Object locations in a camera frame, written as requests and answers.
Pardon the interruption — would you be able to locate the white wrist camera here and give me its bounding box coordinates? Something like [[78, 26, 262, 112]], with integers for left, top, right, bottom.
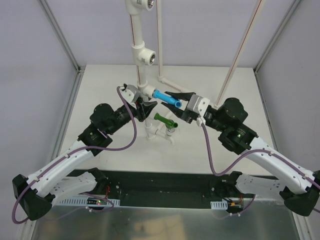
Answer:
[[186, 94, 210, 127], [120, 84, 140, 105]]

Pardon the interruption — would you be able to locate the right white cable duct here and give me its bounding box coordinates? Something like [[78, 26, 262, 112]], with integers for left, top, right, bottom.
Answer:
[[210, 200, 228, 210]]

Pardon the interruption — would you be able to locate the left aluminium frame post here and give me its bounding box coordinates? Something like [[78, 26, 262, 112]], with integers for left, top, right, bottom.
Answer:
[[37, 0, 85, 74]]

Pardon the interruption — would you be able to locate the right aluminium frame post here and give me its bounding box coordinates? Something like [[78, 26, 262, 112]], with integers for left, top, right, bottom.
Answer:
[[253, 0, 304, 76]]

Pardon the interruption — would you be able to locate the blue plastic faucet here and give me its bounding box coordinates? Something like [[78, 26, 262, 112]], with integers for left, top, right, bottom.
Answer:
[[152, 89, 182, 108]]

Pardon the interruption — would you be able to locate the white pipe assembly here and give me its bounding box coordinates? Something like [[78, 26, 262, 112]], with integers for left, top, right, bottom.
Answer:
[[123, 0, 265, 142]]

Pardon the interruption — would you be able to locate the white cable duct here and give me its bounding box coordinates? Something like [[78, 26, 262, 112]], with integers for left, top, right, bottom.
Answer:
[[55, 196, 120, 207], [210, 200, 228, 210]]

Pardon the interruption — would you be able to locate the left white cable duct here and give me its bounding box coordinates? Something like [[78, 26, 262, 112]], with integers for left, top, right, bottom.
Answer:
[[55, 196, 120, 207]]

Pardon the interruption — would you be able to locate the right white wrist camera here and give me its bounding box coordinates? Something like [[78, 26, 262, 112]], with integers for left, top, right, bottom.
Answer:
[[186, 94, 210, 127]]

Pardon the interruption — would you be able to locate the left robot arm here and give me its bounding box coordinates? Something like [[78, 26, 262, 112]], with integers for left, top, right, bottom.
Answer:
[[11, 97, 158, 225]]

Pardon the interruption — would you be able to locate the green plastic faucet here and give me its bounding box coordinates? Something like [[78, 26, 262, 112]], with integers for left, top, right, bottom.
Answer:
[[153, 113, 179, 129]]

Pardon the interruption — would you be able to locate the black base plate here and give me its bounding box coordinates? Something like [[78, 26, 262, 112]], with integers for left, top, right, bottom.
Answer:
[[76, 168, 255, 208]]

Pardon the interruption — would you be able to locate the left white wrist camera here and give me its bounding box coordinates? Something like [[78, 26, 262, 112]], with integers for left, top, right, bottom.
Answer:
[[120, 84, 140, 105]]

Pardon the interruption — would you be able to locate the front aluminium rail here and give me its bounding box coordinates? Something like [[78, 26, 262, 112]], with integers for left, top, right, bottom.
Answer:
[[31, 175, 302, 201]]

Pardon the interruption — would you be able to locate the aluminium frame post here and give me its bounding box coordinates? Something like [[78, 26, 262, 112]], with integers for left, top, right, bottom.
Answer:
[[37, 0, 85, 74], [253, 0, 304, 76]]

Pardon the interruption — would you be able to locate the white plastic faucet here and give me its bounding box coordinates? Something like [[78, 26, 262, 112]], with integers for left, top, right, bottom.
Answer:
[[155, 128, 176, 145]]

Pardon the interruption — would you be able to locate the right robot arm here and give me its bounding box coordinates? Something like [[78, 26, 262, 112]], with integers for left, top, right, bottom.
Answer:
[[162, 91, 320, 217]]

